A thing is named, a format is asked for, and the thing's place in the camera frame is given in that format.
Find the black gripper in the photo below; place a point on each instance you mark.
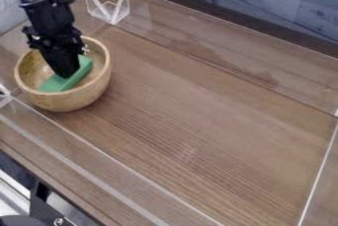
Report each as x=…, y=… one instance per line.
x=52, y=34

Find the green rectangular stick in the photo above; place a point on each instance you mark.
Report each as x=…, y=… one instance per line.
x=57, y=84

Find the clear acrylic corner bracket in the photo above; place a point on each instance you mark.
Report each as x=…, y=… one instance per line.
x=108, y=12

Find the clear acrylic back wall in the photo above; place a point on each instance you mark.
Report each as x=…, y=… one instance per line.
x=293, y=70

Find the wooden bowl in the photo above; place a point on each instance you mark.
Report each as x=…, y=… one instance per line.
x=32, y=73

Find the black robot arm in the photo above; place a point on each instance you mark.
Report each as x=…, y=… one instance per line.
x=52, y=35

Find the black table frame bracket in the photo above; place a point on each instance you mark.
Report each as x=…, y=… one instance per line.
x=41, y=211

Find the clear acrylic front wall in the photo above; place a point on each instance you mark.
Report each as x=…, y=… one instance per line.
x=111, y=192

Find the clear acrylic wall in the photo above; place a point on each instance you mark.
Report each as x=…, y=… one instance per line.
x=293, y=70
x=111, y=192

